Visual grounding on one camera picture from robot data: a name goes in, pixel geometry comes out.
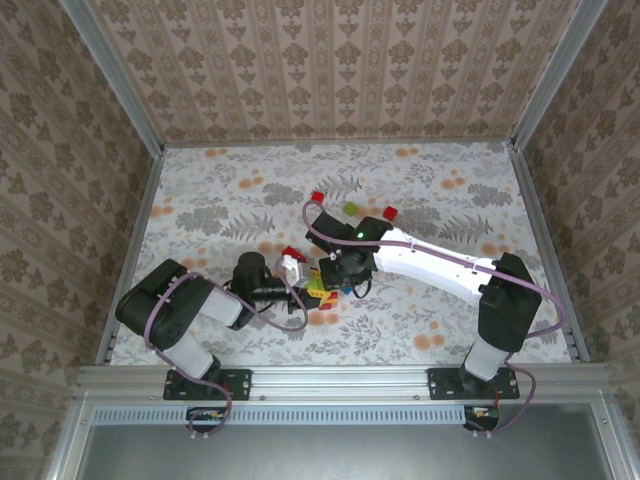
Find grey metal panel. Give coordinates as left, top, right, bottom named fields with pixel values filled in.
left=74, top=402, right=624, bottom=480

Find grey slotted cable duct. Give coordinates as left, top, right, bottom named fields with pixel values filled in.
left=92, top=403, right=466, bottom=427

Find aluminium side rail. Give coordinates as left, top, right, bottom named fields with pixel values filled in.
left=509, top=144, right=591, bottom=364
left=97, top=149, right=166, bottom=366

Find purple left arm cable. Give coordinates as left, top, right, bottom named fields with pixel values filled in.
left=142, top=272, right=310, bottom=441

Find thin aluminium back rail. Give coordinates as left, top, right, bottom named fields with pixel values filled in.
left=160, top=135, right=516, bottom=150

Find aluminium mounting rail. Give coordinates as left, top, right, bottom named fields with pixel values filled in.
left=74, top=363, right=614, bottom=402

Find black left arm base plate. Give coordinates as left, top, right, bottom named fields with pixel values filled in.
left=163, top=368, right=252, bottom=401

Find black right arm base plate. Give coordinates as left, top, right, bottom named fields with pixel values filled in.
left=427, top=367, right=521, bottom=401

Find aluminium corner post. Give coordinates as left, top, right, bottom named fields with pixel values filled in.
left=58, top=0, right=166, bottom=157
left=510, top=0, right=609, bottom=151

